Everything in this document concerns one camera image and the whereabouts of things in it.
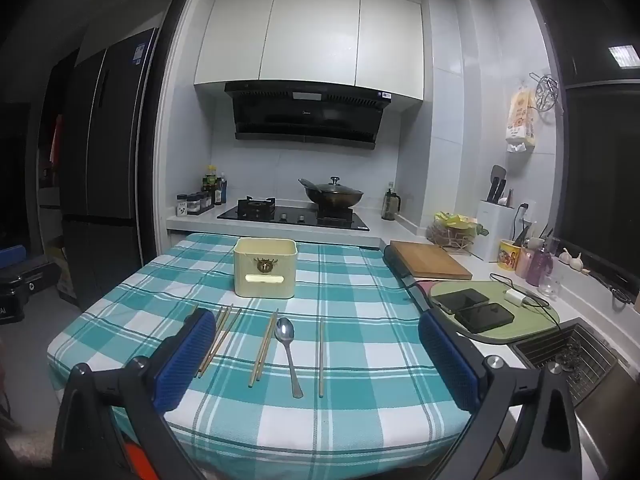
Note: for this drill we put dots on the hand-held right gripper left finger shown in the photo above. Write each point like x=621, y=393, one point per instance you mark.
x=184, y=360

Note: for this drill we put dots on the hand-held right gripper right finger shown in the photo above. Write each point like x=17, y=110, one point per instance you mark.
x=447, y=360

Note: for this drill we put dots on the wooden chopstick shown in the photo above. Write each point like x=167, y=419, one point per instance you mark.
x=268, y=345
x=218, y=319
x=321, y=360
x=231, y=327
x=262, y=347
x=220, y=332

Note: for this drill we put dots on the steel spoon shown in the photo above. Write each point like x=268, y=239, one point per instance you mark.
x=284, y=331

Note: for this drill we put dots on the cream utensil holder box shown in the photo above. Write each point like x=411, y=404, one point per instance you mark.
x=265, y=270

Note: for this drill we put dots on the black smartphone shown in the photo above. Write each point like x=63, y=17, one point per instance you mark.
x=460, y=300
x=485, y=317

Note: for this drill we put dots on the teal checked tablecloth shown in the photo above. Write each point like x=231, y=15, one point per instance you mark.
x=360, y=360

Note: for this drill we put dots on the green mat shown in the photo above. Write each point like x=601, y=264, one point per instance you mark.
x=535, y=322

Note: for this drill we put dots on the wooden cutting board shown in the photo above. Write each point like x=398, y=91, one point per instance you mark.
x=430, y=260

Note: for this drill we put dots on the yellow printed cup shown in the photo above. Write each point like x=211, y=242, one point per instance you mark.
x=509, y=256

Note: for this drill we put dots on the pink cup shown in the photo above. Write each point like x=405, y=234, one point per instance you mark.
x=523, y=262

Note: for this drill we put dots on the clear drinking glass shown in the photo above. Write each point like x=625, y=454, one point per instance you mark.
x=550, y=287

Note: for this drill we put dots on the steel sink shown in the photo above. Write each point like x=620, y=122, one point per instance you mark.
x=575, y=345

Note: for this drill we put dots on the purple bottle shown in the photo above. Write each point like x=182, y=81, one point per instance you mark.
x=541, y=265

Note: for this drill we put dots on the white knife block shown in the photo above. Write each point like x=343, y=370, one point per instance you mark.
x=494, y=230

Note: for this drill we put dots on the white label spice jar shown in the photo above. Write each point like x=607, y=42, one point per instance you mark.
x=182, y=208

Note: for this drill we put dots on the garlic bulb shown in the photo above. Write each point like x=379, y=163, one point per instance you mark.
x=577, y=262
x=565, y=256

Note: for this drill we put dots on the row of dark spice jars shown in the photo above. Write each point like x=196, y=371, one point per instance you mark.
x=199, y=202

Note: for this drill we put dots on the dark sauce bottle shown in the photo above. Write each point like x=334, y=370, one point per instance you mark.
x=218, y=192

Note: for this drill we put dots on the black case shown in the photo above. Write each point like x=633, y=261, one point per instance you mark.
x=25, y=290

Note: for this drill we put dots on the blue label bottle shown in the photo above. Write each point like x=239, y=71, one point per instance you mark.
x=223, y=187

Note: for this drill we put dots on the yellow cap oil bottle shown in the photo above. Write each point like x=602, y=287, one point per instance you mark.
x=211, y=180

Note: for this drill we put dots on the black spatula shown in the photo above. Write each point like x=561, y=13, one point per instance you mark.
x=496, y=180

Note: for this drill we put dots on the black wok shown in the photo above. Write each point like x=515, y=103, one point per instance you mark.
x=332, y=200

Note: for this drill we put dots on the glass wok lid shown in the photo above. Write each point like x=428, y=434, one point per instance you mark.
x=334, y=186

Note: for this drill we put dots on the dark refrigerator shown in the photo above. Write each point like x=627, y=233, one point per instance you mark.
x=110, y=160

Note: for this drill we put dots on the hanging printed bag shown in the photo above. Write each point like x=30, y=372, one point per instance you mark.
x=521, y=120

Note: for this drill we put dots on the dark window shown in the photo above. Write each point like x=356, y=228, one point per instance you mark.
x=600, y=160

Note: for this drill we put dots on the red hanging cloth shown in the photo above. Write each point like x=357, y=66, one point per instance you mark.
x=56, y=140

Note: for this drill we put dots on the black range hood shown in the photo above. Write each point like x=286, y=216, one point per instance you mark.
x=305, y=115

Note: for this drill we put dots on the hanging metal trivet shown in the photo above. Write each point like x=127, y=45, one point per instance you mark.
x=545, y=91

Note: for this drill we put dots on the white wall socket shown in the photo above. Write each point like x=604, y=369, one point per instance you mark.
x=526, y=210

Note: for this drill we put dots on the white wall cabinet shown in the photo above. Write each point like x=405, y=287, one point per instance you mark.
x=310, y=35

